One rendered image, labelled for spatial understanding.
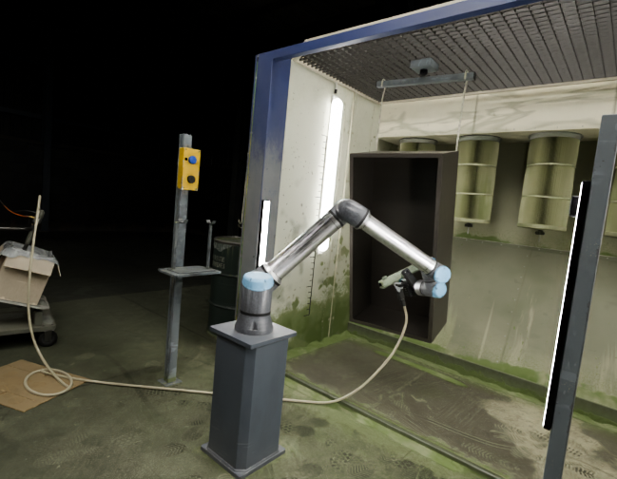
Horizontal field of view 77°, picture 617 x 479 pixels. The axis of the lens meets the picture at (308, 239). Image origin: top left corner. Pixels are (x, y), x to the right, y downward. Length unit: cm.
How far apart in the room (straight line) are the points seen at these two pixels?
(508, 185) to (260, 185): 220
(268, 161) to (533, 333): 237
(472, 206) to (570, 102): 99
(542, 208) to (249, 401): 252
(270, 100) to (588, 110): 220
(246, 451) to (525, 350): 222
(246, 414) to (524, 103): 289
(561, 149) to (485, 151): 53
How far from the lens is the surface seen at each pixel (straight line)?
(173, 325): 274
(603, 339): 346
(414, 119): 377
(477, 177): 355
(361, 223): 190
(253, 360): 184
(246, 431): 200
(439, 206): 239
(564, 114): 342
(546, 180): 340
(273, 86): 285
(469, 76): 279
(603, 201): 151
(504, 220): 383
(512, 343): 344
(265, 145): 275
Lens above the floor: 128
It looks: 5 degrees down
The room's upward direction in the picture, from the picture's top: 6 degrees clockwise
